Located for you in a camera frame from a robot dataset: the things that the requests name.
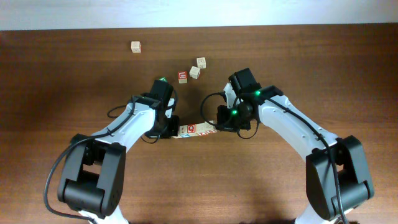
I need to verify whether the plain block far top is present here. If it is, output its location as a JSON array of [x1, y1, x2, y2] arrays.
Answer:
[[197, 57, 206, 69]]

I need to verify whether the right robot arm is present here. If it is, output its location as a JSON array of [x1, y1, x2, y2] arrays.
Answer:
[[217, 68, 374, 223]]

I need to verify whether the green N letter block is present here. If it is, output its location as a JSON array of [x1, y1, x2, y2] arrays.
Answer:
[[172, 127, 181, 139]]

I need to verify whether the plain tilted wooden block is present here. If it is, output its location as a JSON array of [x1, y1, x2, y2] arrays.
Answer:
[[189, 66, 200, 79]]

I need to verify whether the plain block red edge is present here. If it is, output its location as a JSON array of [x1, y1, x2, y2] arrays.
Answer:
[[196, 123, 208, 136]]

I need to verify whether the plain block red side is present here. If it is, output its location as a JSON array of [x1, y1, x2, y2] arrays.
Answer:
[[205, 122, 217, 134]]

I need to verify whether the far left plain wooden block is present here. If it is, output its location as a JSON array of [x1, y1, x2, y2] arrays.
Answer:
[[131, 41, 142, 54]]

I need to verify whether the red Q letter block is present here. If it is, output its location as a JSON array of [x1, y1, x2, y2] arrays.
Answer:
[[187, 124, 197, 137]]

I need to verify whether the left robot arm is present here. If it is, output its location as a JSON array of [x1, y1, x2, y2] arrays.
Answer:
[[57, 80, 179, 223]]

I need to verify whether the red U letter block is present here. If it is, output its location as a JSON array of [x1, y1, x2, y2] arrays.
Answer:
[[177, 71, 188, 84]]

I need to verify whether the green B letter block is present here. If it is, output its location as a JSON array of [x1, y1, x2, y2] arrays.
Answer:
[[159, 77, 168, 83]]

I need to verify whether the picture block blue side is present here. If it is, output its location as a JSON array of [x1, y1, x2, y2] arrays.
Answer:
[[178, 125, 190, 138]]

